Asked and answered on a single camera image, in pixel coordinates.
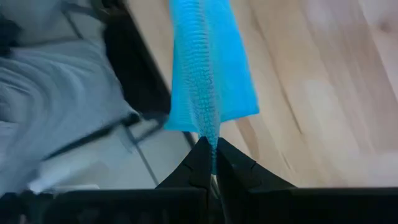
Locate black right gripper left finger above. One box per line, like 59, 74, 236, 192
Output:
155, 136, 213, 191

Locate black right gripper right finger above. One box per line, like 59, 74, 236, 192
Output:
216, 136, 296, 224

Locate blue microfiber towel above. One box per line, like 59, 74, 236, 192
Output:
164, 0, 260, 175

